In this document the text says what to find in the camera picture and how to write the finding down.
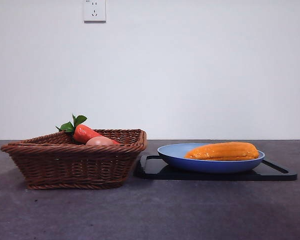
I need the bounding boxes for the blue round plate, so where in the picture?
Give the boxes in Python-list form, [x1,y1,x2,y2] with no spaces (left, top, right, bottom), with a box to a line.
[156,142,266,175]

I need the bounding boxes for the orange yellow corn cob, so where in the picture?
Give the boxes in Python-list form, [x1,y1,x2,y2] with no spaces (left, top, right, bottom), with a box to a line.
[184,141,260,162]

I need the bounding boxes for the brown wicker basket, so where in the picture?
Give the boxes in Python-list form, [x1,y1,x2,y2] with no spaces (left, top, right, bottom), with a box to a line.
[0,128,148,190]

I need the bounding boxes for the pinkish brown egg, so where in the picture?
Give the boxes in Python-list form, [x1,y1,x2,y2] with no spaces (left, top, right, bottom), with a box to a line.
[85,136,114,146]

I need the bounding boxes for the orange carrot with green leaves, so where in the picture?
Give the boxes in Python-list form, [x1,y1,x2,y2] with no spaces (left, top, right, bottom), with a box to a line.
[55,113,121,145]

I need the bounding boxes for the black rectangular tray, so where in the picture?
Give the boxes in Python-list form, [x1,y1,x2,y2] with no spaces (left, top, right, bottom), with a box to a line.
[135,154,299,181]

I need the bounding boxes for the white wall power socket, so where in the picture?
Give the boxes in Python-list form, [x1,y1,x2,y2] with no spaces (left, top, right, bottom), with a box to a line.
[83,0,107,23]

